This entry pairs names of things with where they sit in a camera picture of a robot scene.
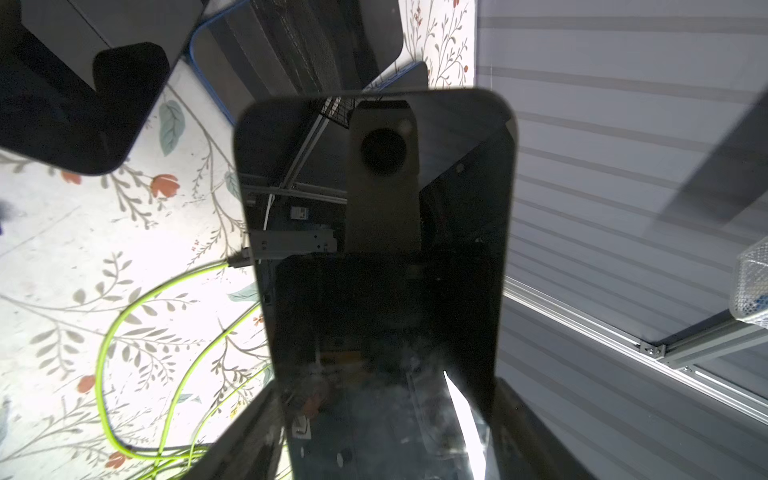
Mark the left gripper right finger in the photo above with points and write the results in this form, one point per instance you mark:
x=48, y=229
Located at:
x=524, y=446

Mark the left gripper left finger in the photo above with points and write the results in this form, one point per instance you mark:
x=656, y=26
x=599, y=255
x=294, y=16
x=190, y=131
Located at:
x=250, y=447

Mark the blue case smartphone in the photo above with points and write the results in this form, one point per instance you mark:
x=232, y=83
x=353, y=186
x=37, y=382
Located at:
x=250, y=51

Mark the small black smartphone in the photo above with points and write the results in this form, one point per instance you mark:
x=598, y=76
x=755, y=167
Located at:
x=80, y=78

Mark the white wire mesh basket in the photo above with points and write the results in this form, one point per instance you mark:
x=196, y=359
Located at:
x=748, y=298

